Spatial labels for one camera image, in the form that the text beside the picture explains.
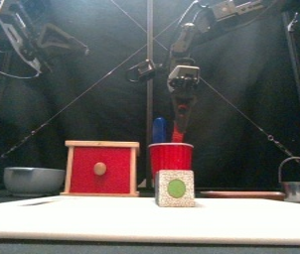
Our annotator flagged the grey bowl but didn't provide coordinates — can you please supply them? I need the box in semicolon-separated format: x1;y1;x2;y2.
3;167;67;198

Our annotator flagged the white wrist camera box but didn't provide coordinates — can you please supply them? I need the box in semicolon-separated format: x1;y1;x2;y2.
166;64;203;88

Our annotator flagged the white cutting board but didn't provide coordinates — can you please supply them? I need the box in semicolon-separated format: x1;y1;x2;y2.
0;195;300;247

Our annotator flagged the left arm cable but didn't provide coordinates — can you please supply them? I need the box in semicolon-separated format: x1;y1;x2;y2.
0;53;41;80

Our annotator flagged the green toy sushi roll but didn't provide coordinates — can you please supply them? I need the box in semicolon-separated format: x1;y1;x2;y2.
154;169;197;208

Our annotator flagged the red wooden drawer box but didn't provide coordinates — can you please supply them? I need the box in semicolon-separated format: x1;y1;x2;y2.
61;140;141;198

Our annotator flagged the metal frame pole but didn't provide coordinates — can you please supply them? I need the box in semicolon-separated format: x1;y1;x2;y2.
145;0;156;191
282;9;300;160

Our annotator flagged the red plastic cup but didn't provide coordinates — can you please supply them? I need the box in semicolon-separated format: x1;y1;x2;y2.
148;142;196;183

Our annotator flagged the blue toy utensil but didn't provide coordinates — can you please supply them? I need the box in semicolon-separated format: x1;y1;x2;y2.
152;116;170;145

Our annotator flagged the red toy knife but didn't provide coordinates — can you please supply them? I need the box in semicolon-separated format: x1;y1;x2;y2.
170;103;191;144

